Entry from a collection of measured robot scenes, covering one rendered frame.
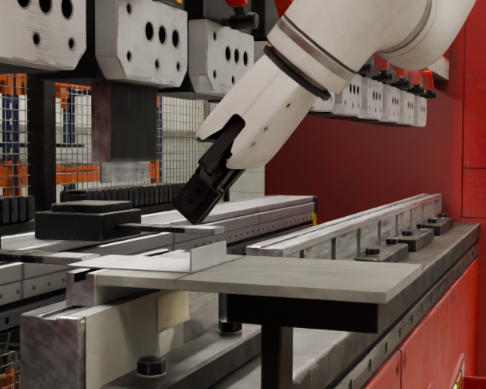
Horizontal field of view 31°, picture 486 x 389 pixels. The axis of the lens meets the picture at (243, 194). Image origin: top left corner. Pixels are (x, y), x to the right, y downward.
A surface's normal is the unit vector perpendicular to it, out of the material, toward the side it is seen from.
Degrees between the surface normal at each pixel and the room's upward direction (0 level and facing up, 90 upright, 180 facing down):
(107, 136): 90
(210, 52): 90
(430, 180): 90
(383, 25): 126
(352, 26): 110
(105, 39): 90
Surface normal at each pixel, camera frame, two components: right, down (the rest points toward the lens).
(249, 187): -0.44, 0.04
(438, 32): 0.59, 0.35
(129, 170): 0.94, 0.02
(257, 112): -0.18, 0.08
